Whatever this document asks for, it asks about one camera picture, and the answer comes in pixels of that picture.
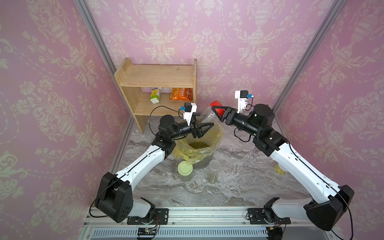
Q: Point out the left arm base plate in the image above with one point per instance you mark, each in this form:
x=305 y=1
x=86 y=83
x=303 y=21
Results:
x=155 y=216

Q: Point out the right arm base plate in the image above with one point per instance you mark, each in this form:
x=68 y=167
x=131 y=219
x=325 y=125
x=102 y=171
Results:
x=260 y=216

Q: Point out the wooden two-tier shelf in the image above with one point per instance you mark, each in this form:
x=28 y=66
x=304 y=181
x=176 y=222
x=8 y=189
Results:
x=131 y=78

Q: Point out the pile of green mung beans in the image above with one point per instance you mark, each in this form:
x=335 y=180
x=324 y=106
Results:
x=198 y=145

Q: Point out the mesh trash bin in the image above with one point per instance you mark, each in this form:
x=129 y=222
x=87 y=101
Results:
x=204 y=163

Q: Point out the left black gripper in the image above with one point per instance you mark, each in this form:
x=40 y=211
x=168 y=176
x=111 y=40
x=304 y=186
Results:
x=193 y=130

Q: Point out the orange snack bag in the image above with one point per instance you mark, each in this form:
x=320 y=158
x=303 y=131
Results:
x=182 y=94

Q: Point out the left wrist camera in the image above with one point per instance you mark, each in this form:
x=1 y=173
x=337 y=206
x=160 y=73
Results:
x=189 y=109

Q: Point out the red jar lid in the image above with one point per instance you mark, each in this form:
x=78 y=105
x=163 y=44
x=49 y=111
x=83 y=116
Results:
x=218 y=108

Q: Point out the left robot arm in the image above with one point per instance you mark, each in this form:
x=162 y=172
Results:
x=115 y=194

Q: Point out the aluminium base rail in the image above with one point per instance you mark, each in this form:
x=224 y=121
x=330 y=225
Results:
x=204 y=223

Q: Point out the clear plastic jar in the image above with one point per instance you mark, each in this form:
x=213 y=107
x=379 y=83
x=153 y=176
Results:
x=208 y=116

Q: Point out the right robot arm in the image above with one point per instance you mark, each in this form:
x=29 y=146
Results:
x=328 y=201

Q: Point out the small electronics board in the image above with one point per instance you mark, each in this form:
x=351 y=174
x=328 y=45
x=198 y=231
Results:
x=146 y=232

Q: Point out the yellow plastic bin liner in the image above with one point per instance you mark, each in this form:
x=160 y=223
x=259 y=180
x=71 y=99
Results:
x=183 y=151

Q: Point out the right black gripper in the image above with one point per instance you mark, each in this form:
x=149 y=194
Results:
x=232 y=117

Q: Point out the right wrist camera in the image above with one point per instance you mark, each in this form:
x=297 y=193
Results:
x=245 y=100

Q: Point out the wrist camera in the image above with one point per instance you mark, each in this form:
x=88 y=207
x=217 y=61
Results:
x=245 y=100
x=189 y=109

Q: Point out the green white carton box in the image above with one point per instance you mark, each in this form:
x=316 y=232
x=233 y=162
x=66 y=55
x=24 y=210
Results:
x=155 y=95

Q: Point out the jar with green lid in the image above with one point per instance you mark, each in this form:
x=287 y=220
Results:
x=185 y=171

